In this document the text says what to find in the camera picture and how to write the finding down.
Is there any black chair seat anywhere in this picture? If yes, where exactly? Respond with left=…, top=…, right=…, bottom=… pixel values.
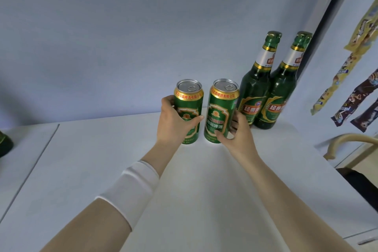
left=336, top=167, right=378, bottom=211

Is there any green beer can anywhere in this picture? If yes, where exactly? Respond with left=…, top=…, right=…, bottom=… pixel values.
left=173, top=79, right=204, bottom=145
left=203, top=79, right=240, bottom=144

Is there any white wrist sleeve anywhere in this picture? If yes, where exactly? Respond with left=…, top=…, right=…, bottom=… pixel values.
left=95, top=160, right=160, bottom=222

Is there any person's right forearm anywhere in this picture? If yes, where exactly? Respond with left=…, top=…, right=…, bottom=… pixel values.
left=235, top=154, right=359, bottom=252

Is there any person's right hand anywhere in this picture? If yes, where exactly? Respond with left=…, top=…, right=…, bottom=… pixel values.
left=214, top=111, right=261, bottom=161

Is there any curved wooden chair back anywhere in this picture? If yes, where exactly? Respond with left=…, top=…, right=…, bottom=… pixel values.
left=324, top=133, right=378, bottom=161

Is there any yellow hanging snack packet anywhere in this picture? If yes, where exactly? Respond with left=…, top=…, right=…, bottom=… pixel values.
left=344, top=5, right=378, bottom=54

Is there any person's left hand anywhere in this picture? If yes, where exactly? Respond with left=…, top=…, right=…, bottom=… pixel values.
left=157, top=95, right=205, bottom=148

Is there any dark grey frame strip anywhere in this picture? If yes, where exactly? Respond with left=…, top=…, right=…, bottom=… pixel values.
left=295, top=0, right=359, bottom=83

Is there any person's left forearm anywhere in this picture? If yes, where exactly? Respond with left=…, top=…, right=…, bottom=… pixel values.
left=40, top=141, right=181, bottom=252

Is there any brown hanging snack packet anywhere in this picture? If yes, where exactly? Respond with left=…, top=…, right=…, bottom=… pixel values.
left=330, top=69, right=378, bottom=128
left=350, top=98, right=378, bottom=133

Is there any long yellow snack packet strip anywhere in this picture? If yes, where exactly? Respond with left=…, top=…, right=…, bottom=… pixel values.
left=310, top=52, right=362, bottom=116

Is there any green glass beer bottle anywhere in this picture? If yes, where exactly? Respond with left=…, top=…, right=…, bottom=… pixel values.
left=236, top=31, right=282, bottom=127
left=253, top=31, right=313, bottom=130

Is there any dark green bottle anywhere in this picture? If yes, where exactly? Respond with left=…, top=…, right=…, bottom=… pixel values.
left=0, top=131, right=14, bottom=158

